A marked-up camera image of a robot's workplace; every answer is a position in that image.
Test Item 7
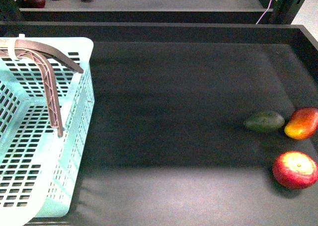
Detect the light blue plastic basket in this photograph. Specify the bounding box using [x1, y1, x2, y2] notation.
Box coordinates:
[0, 37, 94, 226]

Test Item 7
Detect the brown basket handle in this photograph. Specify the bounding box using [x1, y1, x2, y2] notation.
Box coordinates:
[0, 39, 83, 137]

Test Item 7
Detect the red yellow apple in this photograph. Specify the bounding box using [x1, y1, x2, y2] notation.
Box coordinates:
[272, 151, 318, 190]

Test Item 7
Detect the green avocado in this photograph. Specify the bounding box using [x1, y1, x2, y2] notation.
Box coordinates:
[243, 111, 285, 133]

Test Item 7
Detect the red yellow mango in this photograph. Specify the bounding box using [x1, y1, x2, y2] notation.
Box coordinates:
[284, 107, 318, 140]

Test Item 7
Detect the white zip tie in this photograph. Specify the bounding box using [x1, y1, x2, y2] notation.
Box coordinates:
[7, 33, 25, 61]

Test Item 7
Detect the pink cable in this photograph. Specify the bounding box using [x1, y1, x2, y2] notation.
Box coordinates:
[255, 0, 278, 25]

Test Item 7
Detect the black shelf upright post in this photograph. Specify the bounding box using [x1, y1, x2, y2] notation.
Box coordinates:
[269, 0, 305, 24]

